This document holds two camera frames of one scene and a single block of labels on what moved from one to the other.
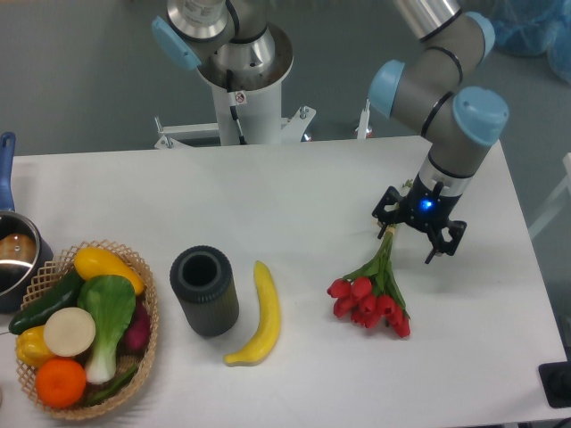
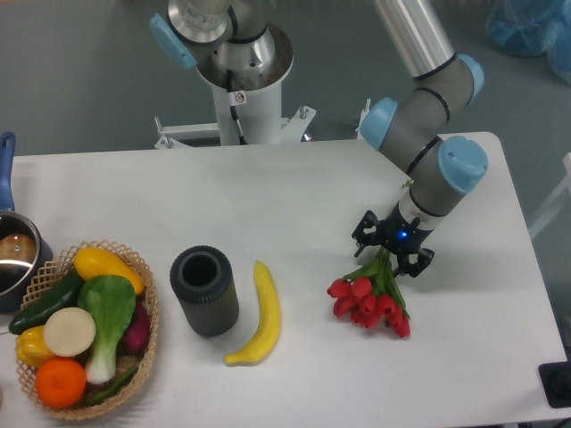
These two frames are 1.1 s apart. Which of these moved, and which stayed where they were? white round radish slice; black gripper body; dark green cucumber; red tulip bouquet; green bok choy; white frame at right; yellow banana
Moved: black gripper body
Stayed: yellow banana; green bok choy; white round radish slice; dark green cucumber; red tulip bouquet; white frame at right
